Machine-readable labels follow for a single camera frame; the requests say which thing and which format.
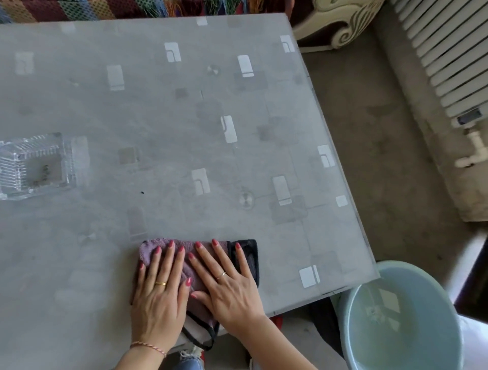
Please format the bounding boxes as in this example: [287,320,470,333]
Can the person's right hand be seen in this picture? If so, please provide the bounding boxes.
[187,239,269,342]

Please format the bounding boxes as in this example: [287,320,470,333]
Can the person's left hand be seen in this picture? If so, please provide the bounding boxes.
[131,240,193,357]

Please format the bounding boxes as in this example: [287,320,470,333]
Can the mauve cleaning cloth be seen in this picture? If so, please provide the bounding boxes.
[131,238,260,351]

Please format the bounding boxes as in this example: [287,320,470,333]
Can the clear glass ashtray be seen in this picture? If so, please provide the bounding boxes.
[0,132,90,201]

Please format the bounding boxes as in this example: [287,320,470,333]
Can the person's blue jeans leg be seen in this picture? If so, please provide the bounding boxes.
[179,350,205,370]

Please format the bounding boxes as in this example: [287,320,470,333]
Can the grey table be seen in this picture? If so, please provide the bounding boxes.
[0,13,381,370]

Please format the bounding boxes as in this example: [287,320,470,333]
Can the white radiator pipe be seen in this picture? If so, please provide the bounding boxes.
[454,129,488,169]

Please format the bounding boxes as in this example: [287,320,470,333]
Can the brown sofa with cream carving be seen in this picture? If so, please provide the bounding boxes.
[291,0,386,53]

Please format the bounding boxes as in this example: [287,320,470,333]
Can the colourful striped woven sofa throw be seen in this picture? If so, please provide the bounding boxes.
[0,0,294,24]

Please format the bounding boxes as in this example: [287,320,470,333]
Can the white radiator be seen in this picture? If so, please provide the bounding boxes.
[390,0,488,129]

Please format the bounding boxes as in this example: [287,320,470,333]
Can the red string bracelet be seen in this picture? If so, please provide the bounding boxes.
[130,340,168,358]

